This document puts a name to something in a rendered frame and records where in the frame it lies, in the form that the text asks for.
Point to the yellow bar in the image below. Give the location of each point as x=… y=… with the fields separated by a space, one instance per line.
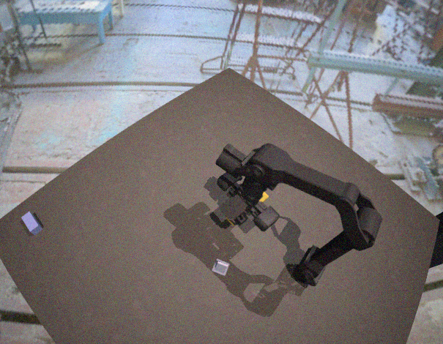
x=265 y=196

